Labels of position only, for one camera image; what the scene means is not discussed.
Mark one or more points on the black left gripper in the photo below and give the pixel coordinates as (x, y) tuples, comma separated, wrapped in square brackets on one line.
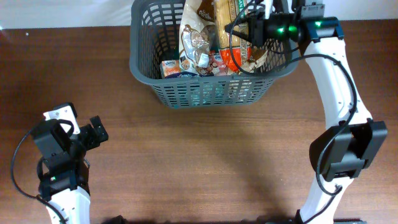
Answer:
[(94, 133)]

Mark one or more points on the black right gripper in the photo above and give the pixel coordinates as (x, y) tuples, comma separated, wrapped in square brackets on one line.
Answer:
[(256, 28)]

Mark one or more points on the San Remo spaghetti pack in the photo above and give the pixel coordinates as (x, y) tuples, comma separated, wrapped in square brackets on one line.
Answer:
[(226, 11)]

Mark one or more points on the coconut pouch beige brown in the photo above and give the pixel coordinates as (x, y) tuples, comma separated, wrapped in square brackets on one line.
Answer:
[(258, 58)]

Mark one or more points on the mushroom pouch beige brown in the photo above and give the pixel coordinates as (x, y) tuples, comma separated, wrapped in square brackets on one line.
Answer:
[(196, 36)]

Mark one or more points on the Kleenex tissue multipack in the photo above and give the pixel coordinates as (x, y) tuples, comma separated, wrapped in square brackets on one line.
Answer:
[(171, 68)]

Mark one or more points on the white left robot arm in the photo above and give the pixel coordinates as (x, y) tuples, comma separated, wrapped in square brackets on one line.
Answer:
[(63, 170)]

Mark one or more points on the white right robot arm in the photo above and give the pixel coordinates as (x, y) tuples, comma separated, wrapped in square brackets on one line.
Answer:
[(352, 138)]

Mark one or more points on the grey plastic basket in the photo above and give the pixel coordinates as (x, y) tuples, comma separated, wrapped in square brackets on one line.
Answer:
[(154, 38)]

